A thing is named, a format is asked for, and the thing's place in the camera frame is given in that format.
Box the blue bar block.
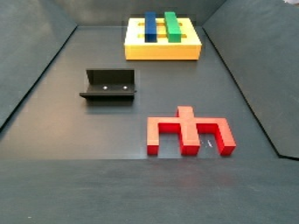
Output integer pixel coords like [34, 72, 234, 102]
[144, 11, 156, 43]

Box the red three-legged block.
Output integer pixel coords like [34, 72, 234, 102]
[147, 106, 237, 156]

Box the black angle bracket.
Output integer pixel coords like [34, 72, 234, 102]
[79, 68, 136, 99]

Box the green bar block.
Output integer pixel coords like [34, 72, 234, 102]
[164, 11, 182, 43]

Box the yellow slotted board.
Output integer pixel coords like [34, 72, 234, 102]
[124, 18, 202, 60]

